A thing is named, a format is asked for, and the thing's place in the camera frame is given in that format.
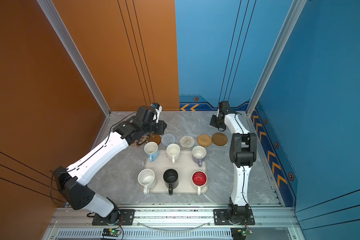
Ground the right green circuit board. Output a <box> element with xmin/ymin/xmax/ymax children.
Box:
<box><xmin>231</xmin><ymin>228</ymin><xmax>253</xmax><ymax>240</ymax></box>

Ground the red inside white mug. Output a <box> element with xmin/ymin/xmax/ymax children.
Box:
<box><xmin>192</xmin><ymin>171</ymin><xmax>208</xmax><ymax>195</ymax></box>

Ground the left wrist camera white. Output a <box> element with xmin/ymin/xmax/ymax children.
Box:
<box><xmin>151</xmin><ymin>103</ymin><xmax>162</xmax><ymax>124</ymax></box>

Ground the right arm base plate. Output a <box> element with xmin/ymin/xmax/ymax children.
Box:
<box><xmin>213</xmin><ymin>209</ymin><xmax>256</xmax><ymax>226</ymax></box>

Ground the tan rattan woven coaster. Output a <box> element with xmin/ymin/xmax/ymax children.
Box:
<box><xmin>197</xmin><ymin>134</ymin><xmax>213</xmax><ymax>148</ymax></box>

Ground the cork paw print coaster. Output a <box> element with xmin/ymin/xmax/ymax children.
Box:
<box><xmin>131</xmin><ymin>136</ymin><xmax>149</xmax><ymax>148</ymax></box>

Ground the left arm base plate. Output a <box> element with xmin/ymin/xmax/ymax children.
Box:
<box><xmin>92</xmin><ymin>209</ymin><xmax>135</xmax><ymax>226</ymax></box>

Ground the green circuit board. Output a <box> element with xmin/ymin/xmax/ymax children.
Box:
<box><xmin>231</xmin><ymin>228</ymin><xmax>253</xmax><ymax>240</ymax></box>
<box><xmin>101</xmin><ymin>228</ymin><xmax>123</xmax><ymax>240</ymax></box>

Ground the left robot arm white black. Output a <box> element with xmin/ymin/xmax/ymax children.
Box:
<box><xmin>53</xmin><ymin>103</ymin><xmax>167</xmax><ymax>224</ymax></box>

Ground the black mug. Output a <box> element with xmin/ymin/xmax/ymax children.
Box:
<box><xmin>163</xmin><ymin>169</ymin><xmax>179</xmax><ymax>196</ymax></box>

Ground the aluminium front rail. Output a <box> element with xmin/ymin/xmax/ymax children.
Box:
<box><xmin>48</xmin><ymin>204</ymin><xmax>300</xmax><ymax>229</ymax></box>

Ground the left green circuit board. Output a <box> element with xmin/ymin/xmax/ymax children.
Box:
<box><xmin>101</xmin><ymin>228</ymin><xmax>123</xmax><ymax>240</ymax></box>

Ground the blue grey woven coaster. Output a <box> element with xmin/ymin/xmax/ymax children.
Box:
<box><xmin>161</xmin><ymin>134</ymin><xmax>176</xmax><ymax>147</ymax></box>

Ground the white woven rope coaster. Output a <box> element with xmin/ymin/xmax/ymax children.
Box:
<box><xmin>179</xmin><ymin>136</ymin><xmax>195</xmax><ymax>149</ymax></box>

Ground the plain brown cork coaster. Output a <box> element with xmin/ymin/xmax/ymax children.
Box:
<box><xmin>212</xmin><ymin>133</ymin><xmax>228</xmax><ymax>146</ymax></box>

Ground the glossy brown round coaster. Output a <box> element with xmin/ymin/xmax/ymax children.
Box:
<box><xmin>148</xmin><ymin>135</ymin><xmax>162</xmax><ymax>145</ymax></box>

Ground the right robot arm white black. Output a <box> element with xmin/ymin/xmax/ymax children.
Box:
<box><xmin>210</xmin><ymin>101</ymin><xmax>257</xmax><ymax>226</ymax></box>

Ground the cream serving tray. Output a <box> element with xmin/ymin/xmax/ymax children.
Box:
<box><xmin>145</xmin><ymin>150</ymin><xmax>207</xmax><ymax>194</ymax></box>

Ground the light blue mug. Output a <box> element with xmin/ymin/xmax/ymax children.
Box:
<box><xmin>144</xmin><ymin>142</ymin><xmax>160</xmax><ymax>162</ymax></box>

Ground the lavender mug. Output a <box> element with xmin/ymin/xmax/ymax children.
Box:
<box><xmin>192</xmin><ymin>146</ymin><xmax>207</xmax><ymax>168</ymax></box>

